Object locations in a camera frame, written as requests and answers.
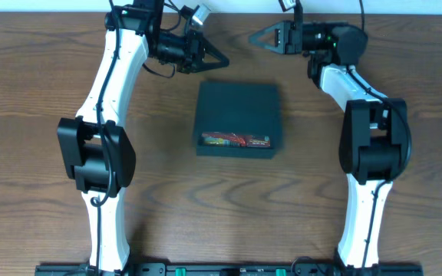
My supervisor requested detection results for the red Hacks candy bag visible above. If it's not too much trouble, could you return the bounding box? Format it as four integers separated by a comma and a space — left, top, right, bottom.
201, 132, 246, 147

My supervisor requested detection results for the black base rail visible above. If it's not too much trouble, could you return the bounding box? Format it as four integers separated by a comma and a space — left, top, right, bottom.
34, 262, 424, 276

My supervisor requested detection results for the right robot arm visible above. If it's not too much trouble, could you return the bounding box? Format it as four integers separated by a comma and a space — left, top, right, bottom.
249, 20, 412, 275

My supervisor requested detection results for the red Hello Panda box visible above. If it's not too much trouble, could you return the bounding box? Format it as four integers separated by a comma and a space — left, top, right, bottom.
244, 135, 271, 148

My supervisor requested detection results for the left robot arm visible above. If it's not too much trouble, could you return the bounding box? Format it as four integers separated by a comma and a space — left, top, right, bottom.
57, 1, 229, 275

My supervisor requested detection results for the black storage box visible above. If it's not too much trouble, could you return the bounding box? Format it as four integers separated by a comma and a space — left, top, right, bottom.
192, 81, 283, 159

